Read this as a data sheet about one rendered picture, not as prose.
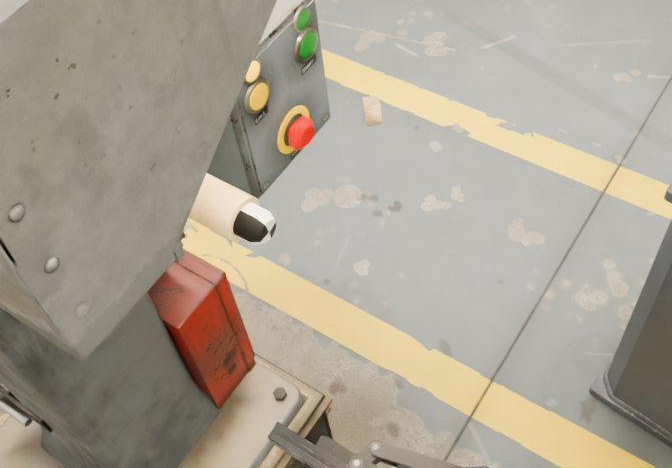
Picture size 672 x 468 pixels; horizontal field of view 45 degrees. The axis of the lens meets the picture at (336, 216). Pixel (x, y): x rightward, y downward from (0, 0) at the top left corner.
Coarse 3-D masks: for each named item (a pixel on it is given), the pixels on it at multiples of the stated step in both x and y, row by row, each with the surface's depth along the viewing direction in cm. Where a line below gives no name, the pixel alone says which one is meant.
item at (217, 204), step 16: (208, 176) 53; (208, 192) 52; (224, 192) 52; (240, 192) 52; (192, 208) 52; (208, 208) 51; (224, 208) 51; (240, 208) 51; (208, 224) 52; (224, 224) 51; (240, 240) 53
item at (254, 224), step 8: (248, 208) 51; (256, 208) 51; (240, 216) 51; (248, 216) 51; (256, 216) 51; (264, 216) 51; (272, 216) 52; (240, 224) 51; (248, 224) 51; (256, 224) 51; (264, 224) 51; (272, 224) 51; (240, 232) 51; (248, 232) 51; (256, 232) 51; (264, 232) 51; (272, 232) 52; (248, 240) 51; (256, 240) 51; (264, 240) 51
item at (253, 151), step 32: (288, 0) 86; (288, 32) 85; (288, 64) 88; (320, 64) 94; (288, 96) 90; (320, 96) 97; (256, 128) 87; (288, 128) 93; (320, 128) 100; (224, 160) 92; (256, 160) 90; (288, 160) 97; (256, 192) 94
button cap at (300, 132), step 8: (296, 120) 92; (304, 120) 92; (296, 128) 92; (304, 128) 92; (312, 128) 94; (288, 136) 94; (296, 136) 92; (304, 136) 93; (312, 136) 95; (296, 144) 93; (304, 144) 94
